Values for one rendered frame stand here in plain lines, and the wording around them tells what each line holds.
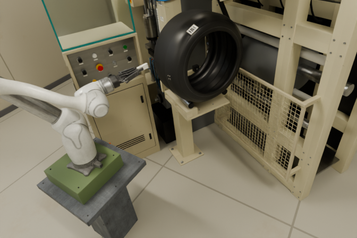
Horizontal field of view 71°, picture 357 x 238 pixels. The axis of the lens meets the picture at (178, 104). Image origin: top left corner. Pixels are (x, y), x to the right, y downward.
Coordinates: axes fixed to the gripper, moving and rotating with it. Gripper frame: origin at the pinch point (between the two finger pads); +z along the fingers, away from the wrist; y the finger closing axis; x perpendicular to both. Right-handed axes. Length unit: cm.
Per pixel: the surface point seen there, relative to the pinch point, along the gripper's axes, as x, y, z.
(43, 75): 85, 273, -89
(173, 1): -19, 27, 42
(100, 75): 20, 56, -22
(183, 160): 126, 25, 10
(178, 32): -13.7, -7.0, 25.3
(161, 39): -9.0, 4.9, 18.2
